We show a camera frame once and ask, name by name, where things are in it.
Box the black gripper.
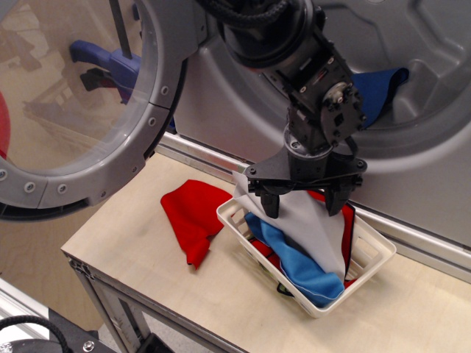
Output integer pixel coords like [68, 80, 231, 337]
[244, 138, 367, 218]

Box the light grey cloth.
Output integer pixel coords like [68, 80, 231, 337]
[233, 171, 347, 279]

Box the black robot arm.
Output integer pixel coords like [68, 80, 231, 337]
[201, 1, 367, 218]

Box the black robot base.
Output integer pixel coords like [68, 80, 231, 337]
[1, 310, 113, 352]

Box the white plastic laundry basket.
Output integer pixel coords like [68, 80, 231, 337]
[216, 197, 396, 318]

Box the grey washing machine front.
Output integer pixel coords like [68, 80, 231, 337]
[174, 1, 470, 244]

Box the grey round machine door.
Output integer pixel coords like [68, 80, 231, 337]
[1, 1, 205, 222]

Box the red cloth with black trim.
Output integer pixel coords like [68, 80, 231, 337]
[249, 186, 358, 291]

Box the light blue cloth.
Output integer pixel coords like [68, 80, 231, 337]
[244, 213, 344, 307]

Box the red cloth on table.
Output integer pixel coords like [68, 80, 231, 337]
[160, 179, 232, 268]

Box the dark blue cloth in drum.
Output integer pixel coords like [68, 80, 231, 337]
[352, 68, 409, 128]

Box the blue clamp behind door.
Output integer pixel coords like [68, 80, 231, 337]
[69, 40, 141, 104]

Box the red object behind door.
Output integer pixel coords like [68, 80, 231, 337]
[0, 93, 11, 159]

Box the aluminium rail under machine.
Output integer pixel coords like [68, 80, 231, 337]
[155, 132, 470, 282]

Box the aluminium table frame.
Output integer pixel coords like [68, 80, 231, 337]
[65, 253, 244, 352]

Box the black braided cable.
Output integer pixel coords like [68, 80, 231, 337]
[0, 314, 69, 353]

